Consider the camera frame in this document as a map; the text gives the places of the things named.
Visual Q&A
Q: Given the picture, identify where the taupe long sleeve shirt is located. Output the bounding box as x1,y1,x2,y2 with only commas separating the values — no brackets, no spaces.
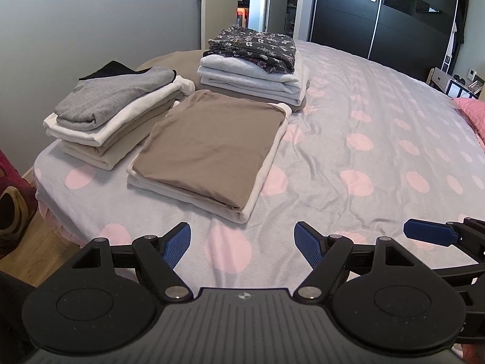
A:
132,89,288,211

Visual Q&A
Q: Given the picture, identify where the folded white sweatshirt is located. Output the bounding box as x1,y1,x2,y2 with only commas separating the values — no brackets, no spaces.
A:
125,99,294,225

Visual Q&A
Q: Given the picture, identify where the polka dot bed sheet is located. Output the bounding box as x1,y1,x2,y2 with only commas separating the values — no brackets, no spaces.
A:
34,42,484,291

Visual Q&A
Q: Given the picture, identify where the folded cream garment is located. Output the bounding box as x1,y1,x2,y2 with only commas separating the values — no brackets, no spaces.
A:
42,75,197,172

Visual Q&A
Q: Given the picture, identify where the pink pillow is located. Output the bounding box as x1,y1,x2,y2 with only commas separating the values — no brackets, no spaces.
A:
454,98,485,141

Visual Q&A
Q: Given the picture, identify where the white bedside table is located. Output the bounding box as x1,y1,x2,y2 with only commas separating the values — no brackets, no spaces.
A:
426,67,483,99

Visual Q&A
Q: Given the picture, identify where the folded beige garment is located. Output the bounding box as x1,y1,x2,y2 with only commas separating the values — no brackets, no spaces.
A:
195,82,307,112

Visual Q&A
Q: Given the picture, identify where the red patterned rug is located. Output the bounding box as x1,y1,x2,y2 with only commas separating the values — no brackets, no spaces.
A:
0,153,38,258

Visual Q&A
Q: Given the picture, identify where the folded white towel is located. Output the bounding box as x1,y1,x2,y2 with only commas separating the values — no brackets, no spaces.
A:
265,50,310,108

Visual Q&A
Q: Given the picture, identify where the folded light blue garment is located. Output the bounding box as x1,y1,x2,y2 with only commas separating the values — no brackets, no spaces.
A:
196,53,304,101

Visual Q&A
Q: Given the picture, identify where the folded black garment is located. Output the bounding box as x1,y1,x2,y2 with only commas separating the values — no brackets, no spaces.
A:
80,61,139,81

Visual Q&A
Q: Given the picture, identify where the dark floral folded garment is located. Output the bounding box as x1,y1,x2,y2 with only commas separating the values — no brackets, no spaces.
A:
203,25,297,74

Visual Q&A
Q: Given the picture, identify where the black sliding wardrobe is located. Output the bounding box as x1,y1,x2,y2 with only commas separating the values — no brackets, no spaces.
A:
310,0,459,80

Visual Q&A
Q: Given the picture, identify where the white bedroom door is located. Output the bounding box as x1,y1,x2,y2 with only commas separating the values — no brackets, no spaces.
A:
201,0,238,50

